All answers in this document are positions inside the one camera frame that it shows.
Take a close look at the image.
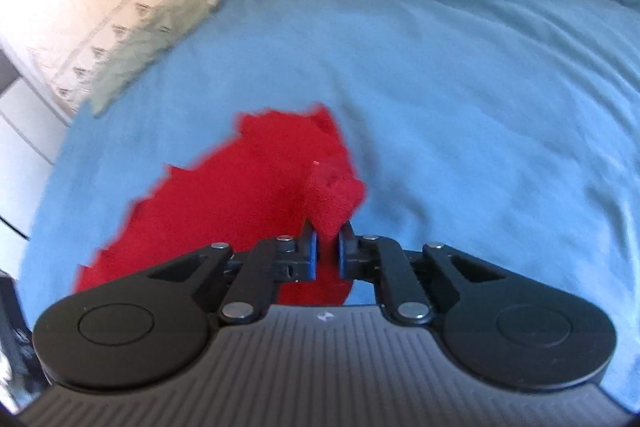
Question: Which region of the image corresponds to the red knit garment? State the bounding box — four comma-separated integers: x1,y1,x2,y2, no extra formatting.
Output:
74,105,366,306

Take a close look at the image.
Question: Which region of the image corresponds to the blue bed sheet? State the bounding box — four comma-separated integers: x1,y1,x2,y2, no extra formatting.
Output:
18,0,639,410

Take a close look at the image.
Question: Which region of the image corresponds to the white wardrobe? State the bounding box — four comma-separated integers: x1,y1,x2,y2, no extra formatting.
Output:
0,55,68,279

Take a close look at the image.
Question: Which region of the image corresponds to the green pillow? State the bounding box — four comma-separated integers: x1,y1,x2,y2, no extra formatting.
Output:
89,0,219,117

